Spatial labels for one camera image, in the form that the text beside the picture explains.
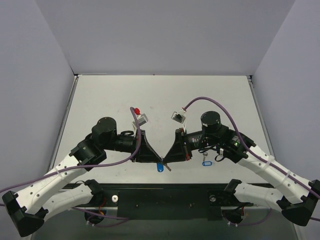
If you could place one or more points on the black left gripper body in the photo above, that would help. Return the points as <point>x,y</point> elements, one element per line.
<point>141,146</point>

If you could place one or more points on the blue key tag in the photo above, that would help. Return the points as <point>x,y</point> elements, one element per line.
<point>207,163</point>
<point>160,167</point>

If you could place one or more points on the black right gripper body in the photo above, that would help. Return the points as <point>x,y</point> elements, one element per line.
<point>180,145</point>

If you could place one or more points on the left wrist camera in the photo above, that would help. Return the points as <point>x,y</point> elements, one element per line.
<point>141,119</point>

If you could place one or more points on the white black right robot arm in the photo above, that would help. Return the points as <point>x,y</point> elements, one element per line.
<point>243,151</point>

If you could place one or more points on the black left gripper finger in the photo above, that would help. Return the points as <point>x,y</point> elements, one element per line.
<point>148,158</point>
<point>150,145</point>

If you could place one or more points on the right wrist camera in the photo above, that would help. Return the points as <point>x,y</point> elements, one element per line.
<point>180,117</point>

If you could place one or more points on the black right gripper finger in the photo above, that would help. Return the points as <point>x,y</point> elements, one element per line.
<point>178,140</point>
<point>175,156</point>

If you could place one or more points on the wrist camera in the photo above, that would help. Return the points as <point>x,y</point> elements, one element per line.
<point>180,117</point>
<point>141,119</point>

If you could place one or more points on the aluminium frame rail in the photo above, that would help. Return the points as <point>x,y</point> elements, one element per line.
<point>262,125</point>

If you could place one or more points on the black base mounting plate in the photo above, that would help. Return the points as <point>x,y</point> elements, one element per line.
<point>160,201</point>

